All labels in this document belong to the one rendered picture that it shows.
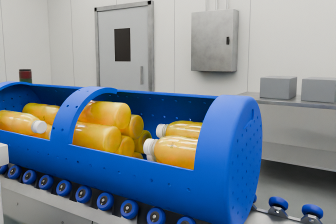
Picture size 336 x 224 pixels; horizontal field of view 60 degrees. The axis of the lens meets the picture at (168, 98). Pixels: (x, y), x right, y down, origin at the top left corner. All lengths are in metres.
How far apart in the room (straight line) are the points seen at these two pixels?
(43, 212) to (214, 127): 0.58
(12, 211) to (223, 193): 0.70
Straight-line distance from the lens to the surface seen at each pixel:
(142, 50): 4.81
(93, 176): 0.74
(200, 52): 4.08
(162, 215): 0.69
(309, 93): 3.19
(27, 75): 1.73
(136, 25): 4.91
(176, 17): 4.55
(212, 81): 4.25
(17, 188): 1.04
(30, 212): 0.99
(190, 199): 0.60
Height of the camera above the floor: 1.31
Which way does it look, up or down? 8 degrees down
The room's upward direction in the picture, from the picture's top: straight up
